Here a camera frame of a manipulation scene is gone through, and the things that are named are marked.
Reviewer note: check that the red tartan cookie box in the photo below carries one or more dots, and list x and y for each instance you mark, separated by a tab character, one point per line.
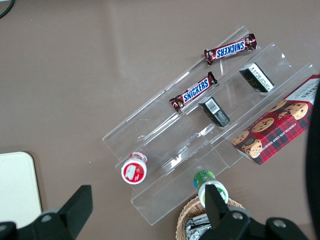
277	122

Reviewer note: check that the green lidded cup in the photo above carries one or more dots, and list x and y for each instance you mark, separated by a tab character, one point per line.
203	178

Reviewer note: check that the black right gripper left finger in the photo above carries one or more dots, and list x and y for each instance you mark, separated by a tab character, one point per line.
72	215

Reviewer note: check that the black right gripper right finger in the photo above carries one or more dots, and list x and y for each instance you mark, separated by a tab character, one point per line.
220	217

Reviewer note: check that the beige plastic tray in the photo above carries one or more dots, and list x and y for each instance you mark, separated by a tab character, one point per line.
17	187

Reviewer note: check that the small black box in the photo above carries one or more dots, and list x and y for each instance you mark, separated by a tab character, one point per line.
214	112
257	78

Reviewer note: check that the clear acrylic stepped shelf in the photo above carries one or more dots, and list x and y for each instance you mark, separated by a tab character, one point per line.
175	140

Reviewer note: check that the red lidded cup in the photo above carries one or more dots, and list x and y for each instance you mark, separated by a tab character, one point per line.
133	171

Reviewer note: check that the oval brown wicker basket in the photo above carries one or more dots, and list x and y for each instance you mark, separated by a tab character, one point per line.
187	212

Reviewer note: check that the Snickers chocolate bar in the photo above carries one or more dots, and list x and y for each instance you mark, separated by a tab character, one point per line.
193	92
230	51

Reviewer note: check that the silver foil packet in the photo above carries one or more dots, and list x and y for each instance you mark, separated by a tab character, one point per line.
196	228

